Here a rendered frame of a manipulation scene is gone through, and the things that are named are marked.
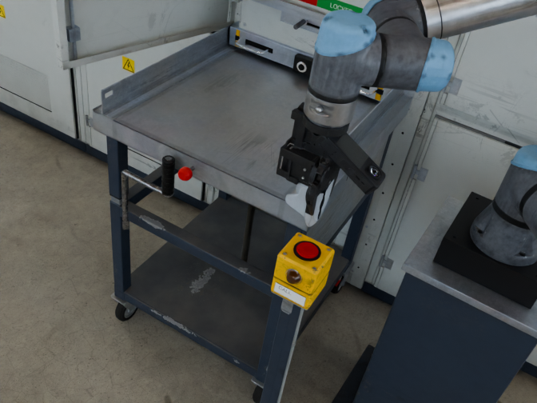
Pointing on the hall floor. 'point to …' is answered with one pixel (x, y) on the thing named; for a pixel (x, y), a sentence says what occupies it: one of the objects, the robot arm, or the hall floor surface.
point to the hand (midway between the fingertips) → (314, 221)
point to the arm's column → (441, 351)
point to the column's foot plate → (348, 393)
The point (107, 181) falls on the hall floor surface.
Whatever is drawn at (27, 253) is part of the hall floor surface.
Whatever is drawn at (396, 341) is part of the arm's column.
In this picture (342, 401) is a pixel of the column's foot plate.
